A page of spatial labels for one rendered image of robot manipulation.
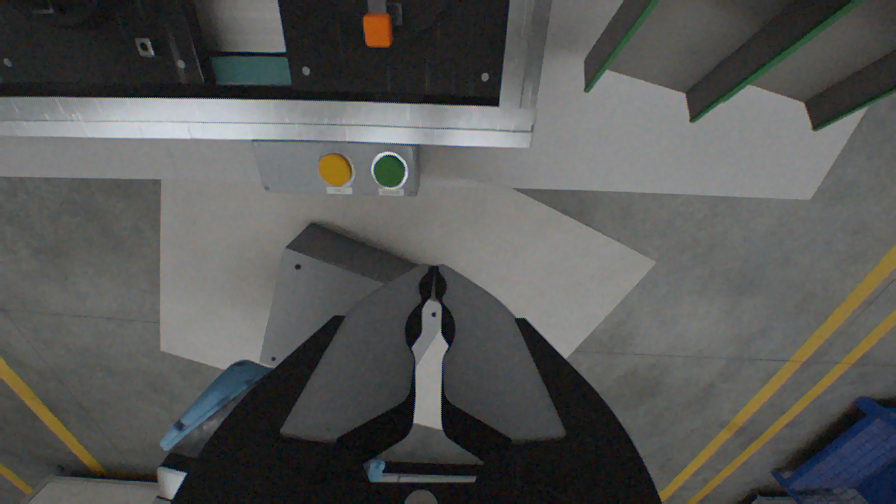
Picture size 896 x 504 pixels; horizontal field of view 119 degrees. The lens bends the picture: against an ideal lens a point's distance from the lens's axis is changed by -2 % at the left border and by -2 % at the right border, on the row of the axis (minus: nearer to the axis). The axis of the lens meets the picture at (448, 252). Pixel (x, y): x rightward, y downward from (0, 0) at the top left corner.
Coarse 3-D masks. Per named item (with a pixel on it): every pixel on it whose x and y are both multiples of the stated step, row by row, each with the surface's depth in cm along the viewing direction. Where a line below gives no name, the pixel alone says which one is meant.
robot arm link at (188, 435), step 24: (240, 360) 37; (216, 384) 32; (240, 384) 33; (192, 408) 30; (216, 408) 30; (168, 432) 29; (192, 432) 29; (168, 456) 29; (192, 456) 28; (168, 480) 27
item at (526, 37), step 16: (512, 0) 29; (528, 0) 30; (544, 0) 29; (512, 16) 30; (528, 16) 31; (544, 16) 30; (512, 32) 31; (528, 32) 31; (544, 32) 31; (512, 48) 31; (528, 48) 32; (544, 48) 31; (512, 64) 32; (528, 64) 32; (512, 80) 33; (528, 80) 33; (512, 96) 34; (528, 96) 34
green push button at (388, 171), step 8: (384, 160) 36; (392, 160) 36; (376, 168) 36; (384, 168) 36; (392, 168) 36; (400, 168) 36; (376, 176) 37; (384, 176) 37; (392, 176) 37; (400, 176) 37; (384, 184) 37; (392, 184) 37
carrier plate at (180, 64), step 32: (128, 0) 28; (160, 0) 28; (192, 0) 29; (0, 32) 29; (32, 32) 29; (64, 32) 29; (96, 32) 29; (128, 32) 29; (160, 32) 29; (192, 32) 29; (0, 64) 30; (32, 64) 30; (64, 64) 30; (96, 64) 30; (128, 64) 30; (160, 64) 30; (192, 64) 31
